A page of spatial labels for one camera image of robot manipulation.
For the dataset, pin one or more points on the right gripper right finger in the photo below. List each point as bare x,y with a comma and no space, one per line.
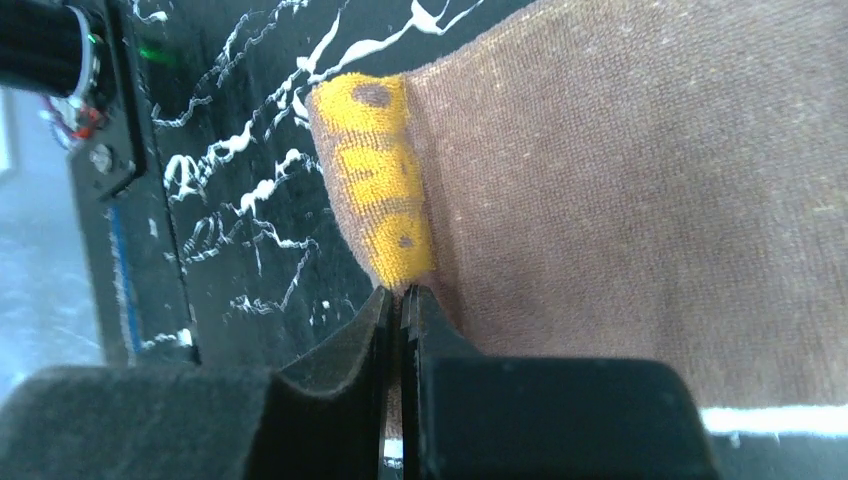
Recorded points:
467,415

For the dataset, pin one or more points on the brown and yellow towel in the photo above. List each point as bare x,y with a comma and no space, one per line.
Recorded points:
639,179

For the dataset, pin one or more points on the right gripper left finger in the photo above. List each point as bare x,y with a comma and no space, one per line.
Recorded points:
320,417

